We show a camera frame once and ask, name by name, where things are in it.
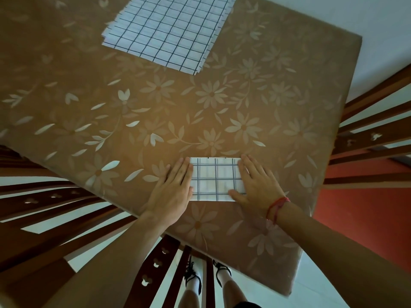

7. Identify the person's right hand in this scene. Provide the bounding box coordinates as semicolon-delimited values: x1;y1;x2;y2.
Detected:
228;154;287;222

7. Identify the person's left hand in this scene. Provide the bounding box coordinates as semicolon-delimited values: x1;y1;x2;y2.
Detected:
141;157;195;227

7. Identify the person's right forearm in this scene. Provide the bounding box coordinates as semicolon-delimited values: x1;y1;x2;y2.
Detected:
276;201;411;308

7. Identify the person's left forearm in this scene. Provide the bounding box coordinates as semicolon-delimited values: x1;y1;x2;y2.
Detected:
42;211;167;308

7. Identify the person's right leg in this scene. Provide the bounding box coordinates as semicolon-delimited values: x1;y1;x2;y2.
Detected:
222;278;248;308

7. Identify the person's leg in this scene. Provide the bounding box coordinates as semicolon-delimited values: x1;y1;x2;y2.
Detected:
178;287;201;308
222;278;248;308

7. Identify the person's left leg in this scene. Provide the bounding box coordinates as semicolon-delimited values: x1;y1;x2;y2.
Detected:
178;287;201;308

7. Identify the wooden chair with sticker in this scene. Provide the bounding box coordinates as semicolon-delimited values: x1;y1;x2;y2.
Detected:
322;62;411;190

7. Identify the wooden table with floral cover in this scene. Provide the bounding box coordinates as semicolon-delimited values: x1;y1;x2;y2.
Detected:
0;0;363;297

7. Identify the red string bracelet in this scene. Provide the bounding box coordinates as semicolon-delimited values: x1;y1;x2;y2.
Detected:
265;196;291;225

